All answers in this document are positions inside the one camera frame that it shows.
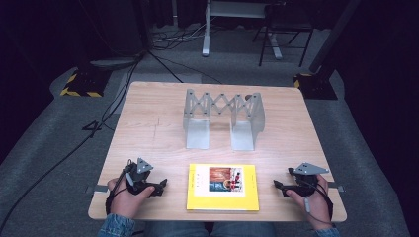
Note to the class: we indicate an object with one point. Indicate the grey metal expandable book rack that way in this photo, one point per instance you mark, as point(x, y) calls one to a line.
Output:
point(243, 138)

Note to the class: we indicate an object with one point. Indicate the person's left hand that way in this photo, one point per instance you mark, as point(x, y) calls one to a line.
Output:
point(125, 203)

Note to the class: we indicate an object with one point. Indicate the grey round stand base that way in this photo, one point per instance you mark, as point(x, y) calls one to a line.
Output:
point(113, 63)

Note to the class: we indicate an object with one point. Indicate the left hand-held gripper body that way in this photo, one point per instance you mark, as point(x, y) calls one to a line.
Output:
point(141, 166)

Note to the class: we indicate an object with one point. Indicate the dark slanted metal pole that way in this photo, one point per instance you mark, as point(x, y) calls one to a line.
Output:
point(332, 36)

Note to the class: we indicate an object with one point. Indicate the grey table clamp bracket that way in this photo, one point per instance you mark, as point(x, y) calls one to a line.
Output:
point(336, 187)
point(99, 188)

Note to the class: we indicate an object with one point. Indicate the black metal chair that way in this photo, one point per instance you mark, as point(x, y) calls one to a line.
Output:
point(304, 49)

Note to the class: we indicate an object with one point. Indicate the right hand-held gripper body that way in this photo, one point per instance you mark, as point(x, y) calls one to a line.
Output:
point(308, 169)

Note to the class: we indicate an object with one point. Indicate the white desk frame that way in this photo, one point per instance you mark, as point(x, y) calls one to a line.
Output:
point(206, 39)

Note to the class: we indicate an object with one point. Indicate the black yellow striped stand base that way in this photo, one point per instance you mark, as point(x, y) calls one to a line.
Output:
point(85, 82)
point(316, 87)

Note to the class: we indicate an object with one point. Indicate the person's right hand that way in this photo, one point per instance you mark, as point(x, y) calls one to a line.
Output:
point(318, 210)

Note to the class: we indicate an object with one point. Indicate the yellow book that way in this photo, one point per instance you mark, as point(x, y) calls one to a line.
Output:
point(197, 200)

